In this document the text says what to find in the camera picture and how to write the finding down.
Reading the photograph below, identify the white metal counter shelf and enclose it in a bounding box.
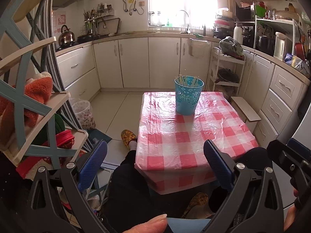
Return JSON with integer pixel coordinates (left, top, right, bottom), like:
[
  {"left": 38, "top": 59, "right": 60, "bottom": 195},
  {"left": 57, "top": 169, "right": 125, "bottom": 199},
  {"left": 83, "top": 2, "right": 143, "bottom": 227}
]
[{"left": 255, "top": 16, "right": 304, "bottom": 55}]

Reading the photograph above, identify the black microwave oven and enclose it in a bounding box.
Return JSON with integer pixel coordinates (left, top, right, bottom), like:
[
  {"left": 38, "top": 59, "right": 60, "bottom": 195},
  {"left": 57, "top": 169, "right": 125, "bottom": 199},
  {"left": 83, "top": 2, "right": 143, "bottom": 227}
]
[{"left": 236, "top": 4, "right": 255, "bottom": 22}]

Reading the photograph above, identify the dark blue box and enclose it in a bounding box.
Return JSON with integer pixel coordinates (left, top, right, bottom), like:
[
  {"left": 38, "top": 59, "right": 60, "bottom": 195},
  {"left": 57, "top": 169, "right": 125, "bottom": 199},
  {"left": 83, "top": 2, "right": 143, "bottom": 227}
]
[{"left": 87, "top": 129, "right": 112, "bottom": 148}]

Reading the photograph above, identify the floral plastic trash bin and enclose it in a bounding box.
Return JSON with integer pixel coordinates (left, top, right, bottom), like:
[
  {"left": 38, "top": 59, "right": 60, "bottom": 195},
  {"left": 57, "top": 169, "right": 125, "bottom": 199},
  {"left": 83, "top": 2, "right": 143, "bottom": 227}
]
[{"left": 70, "top": 98, "right": 96, "bottom": 130}]

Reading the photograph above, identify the green vegetable bag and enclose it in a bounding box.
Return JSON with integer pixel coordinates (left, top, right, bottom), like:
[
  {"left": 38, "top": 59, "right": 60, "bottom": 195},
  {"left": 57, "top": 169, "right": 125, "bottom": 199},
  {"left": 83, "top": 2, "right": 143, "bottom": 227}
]
[{"left": 219, "top": 36, "right": 243, "bottom": 56}]

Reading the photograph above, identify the black wok pan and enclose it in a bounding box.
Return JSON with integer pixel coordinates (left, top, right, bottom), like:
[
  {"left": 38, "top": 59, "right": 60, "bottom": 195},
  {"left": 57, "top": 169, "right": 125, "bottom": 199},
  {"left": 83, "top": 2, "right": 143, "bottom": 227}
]
[{"left": 77, "top": 34, "right": 100, "bottom": 44}]

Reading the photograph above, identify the steel kettle on stove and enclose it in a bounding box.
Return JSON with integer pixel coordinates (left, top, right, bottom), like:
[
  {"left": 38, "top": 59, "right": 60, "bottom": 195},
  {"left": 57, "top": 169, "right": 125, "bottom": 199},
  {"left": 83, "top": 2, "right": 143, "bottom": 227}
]
[{"left": 58, "top": 25, "right": 75, "bottom": 46}]

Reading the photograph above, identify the silver electric water boiler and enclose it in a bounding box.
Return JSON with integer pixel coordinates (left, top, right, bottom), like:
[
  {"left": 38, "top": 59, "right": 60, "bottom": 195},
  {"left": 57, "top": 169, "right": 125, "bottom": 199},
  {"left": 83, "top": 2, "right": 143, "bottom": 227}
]
[{"left": 273, "top": 32, "right": 288, "bottom": 61}]

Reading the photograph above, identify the white blue shelf rack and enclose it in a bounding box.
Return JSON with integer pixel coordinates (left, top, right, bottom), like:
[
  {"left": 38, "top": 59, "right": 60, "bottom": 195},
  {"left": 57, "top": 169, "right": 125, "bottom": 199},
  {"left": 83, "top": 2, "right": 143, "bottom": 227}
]
[{"left": 1, "top": 0, "right": 88, "bottom": 176}]

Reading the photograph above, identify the white thermos jug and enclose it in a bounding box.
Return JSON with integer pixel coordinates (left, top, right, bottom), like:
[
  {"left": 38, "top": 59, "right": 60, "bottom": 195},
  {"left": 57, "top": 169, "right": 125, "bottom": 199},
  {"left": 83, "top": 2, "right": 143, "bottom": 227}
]
[{"left": 233, "top": 23, "right": 244, "bottom": 45}]

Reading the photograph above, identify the blue packaged bag on counter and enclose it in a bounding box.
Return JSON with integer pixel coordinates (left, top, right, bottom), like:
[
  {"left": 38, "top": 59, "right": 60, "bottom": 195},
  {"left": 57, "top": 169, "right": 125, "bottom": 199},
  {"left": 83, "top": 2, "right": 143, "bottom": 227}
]
[{"left": 285, "top": 53, "right": 310, "bottom": 78}]

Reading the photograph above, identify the yellow patterned slipper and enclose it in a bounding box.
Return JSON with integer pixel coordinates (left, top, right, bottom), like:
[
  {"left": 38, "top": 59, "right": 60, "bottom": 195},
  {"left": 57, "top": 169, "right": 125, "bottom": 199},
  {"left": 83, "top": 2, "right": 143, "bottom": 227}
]
[{"left": 121, "top": 129, "right": 138, "bottom": 150}]

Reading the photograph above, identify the orange plush towel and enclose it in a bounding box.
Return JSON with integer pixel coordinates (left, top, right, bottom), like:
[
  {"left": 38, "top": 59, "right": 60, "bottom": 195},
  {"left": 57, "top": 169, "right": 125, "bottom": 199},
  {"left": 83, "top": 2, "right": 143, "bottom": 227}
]
[{"left": 1, "top": 72, "right": 53, "bottom": 151}]

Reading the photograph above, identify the person's thumb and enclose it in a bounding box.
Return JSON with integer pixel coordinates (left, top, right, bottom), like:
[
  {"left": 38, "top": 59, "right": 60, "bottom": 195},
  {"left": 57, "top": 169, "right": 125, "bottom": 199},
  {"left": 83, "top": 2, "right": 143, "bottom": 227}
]
[{"left": 124, "top": 214, "right": 168, "bottom": 233}]

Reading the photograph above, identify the chrome kitchen faucet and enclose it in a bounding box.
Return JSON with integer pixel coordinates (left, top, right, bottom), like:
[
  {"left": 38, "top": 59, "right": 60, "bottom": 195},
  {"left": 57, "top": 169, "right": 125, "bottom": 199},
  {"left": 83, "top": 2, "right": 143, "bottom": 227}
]
[{"left": 180, "top": 10, "right": 191, "bottom": 34}]

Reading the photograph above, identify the white tiered storage cart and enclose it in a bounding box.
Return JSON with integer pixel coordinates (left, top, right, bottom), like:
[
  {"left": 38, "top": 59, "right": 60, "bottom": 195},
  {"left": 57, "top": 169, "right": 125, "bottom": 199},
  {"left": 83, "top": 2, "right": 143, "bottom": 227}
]
[{"left": 206, "top": 47, "right": 246, "bottom": 98}]

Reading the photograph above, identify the white wooden step stool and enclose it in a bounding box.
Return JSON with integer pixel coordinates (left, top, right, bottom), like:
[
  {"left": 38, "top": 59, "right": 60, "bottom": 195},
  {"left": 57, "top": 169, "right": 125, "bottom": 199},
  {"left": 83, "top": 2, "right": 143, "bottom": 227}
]
[{"left": 231, "top": 96, "right": 261, "bottom": 133}]

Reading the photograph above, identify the red white checkered tablecloth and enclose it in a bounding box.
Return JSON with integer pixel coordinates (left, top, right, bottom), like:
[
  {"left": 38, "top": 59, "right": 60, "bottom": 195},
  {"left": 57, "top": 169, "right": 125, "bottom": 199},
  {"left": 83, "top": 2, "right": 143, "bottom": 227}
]
[{"left": 135, "top": 91, "right": 258, "bottom": 195}]

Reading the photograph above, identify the teal perforated plastic basket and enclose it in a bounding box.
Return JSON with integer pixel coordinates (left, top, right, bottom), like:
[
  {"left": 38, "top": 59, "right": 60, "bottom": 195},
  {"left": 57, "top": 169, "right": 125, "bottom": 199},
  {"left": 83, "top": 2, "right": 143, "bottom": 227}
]
[{"left": 174, "top": 75, "right": 204, "bottom": 116}]

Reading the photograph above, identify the wall utensil rack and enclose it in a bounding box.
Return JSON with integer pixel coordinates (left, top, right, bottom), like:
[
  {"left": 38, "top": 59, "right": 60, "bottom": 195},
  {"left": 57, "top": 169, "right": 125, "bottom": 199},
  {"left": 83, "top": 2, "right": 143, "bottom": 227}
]
[{"left": 83, "top": 3, "right": 114, "bottom": 30}]

